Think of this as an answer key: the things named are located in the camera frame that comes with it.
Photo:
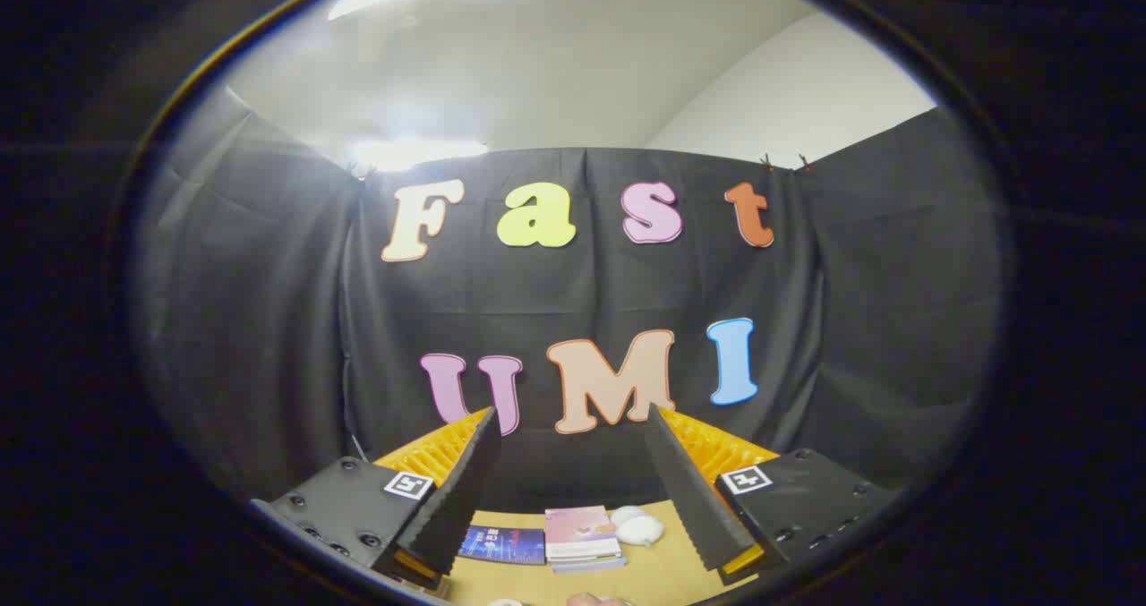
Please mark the black backdrop clip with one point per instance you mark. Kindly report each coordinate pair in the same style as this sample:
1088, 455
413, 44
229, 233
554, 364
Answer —
767, 164
804, 164

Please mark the white fluffy pad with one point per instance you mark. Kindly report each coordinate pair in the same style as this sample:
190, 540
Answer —
640, 530

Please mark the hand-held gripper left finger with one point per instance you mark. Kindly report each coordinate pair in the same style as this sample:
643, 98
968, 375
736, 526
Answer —
461, 490

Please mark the pink cover book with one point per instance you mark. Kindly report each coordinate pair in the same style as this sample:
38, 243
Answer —
580, 530

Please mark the white edged book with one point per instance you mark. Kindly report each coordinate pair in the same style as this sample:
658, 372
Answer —
586, 560

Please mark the blue edged book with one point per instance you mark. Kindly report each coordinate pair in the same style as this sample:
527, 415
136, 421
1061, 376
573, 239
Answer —
591, 567

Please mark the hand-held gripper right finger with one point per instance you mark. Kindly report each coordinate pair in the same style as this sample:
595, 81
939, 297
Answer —
689, 490

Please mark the black backdrop cloth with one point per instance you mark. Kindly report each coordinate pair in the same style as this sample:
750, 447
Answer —
269, 320

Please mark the blue cover book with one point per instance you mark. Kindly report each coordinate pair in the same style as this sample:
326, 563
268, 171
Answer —
501, 544

